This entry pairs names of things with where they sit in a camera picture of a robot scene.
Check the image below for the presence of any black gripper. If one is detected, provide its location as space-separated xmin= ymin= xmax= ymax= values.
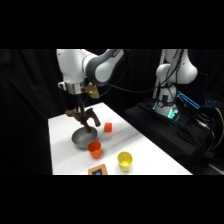
xmin=73 ymin=93 xmax=88 ymax=120

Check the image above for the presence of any brown plush deer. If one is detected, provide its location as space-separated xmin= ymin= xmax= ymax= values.
xmin=64 ymin=107 xmax=102 ymax=134

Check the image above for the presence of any grey bowl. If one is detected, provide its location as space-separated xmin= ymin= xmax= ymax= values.
xmin=71 ymin=126 xmax=99 ymax=150

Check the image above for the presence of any orange square block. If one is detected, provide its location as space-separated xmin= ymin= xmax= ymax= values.
xmin=103 ymin=122 xmax=113 ymax=133

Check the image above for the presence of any orange plastic cup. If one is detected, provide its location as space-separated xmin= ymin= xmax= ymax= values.
xmin=87 ymin=140 xmax=103 ymax=160

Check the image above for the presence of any black curtain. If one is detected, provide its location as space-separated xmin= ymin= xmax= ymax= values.
xmin=0 ymin=49 xmax=224 ymax=176

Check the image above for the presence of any yellow plastic cup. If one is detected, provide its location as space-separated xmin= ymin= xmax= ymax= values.
xmin=116 ymin=151 xmax=134 ymax=173

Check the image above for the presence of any black robot stand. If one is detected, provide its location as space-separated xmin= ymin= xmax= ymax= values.
xmin=122 ymin=99 xmax=224 ymax=176

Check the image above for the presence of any blue lit device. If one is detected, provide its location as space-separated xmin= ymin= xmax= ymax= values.
xmin=176 ymin=90 xmax=201 ymax=110

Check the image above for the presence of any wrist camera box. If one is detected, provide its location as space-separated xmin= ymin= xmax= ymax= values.
xmin=84 ymin=83 xmax=101 ymax=100

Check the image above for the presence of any black cable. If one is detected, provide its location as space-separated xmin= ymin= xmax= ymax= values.
xmin=99 ymin=49 xmax=183 ymax=95

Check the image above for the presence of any yellow cable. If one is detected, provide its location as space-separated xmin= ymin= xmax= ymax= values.
xmin=211 ymin=107 xmax=224 ymax=152

